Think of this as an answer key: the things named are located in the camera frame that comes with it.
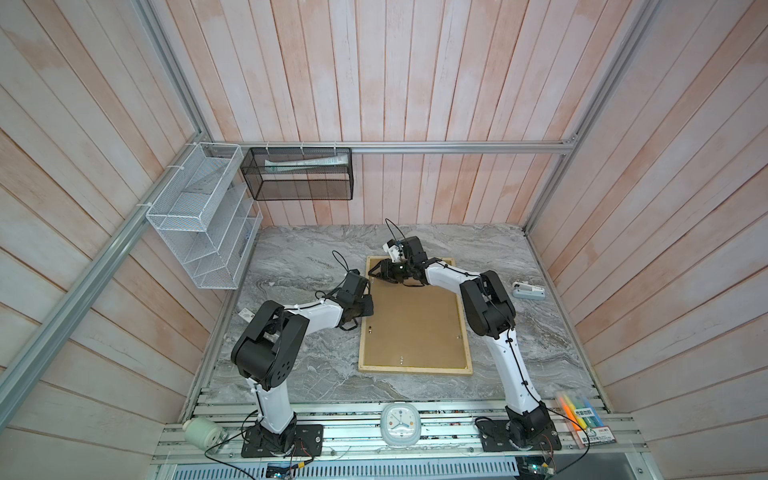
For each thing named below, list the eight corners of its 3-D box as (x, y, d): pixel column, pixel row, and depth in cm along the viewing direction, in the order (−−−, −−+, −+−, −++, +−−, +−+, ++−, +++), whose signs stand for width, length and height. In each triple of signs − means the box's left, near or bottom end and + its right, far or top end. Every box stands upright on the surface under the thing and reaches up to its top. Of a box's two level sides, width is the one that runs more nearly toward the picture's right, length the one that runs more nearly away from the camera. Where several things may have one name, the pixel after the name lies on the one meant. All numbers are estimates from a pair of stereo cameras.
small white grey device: (514, 299, 102) (517, 295, 100) (510, 285, 106) (512, 281, 104) (543, 299, 102) (546, 295, 100) (537, 285, 106) (540, 281, 104)
